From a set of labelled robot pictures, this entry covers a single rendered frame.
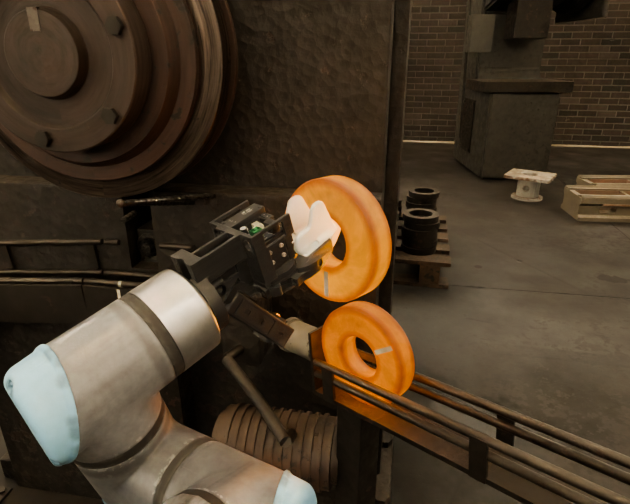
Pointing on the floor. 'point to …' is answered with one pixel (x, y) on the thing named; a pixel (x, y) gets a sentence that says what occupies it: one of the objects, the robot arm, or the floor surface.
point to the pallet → (422, 239)
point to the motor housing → (302, 452)
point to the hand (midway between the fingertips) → (333, 224)
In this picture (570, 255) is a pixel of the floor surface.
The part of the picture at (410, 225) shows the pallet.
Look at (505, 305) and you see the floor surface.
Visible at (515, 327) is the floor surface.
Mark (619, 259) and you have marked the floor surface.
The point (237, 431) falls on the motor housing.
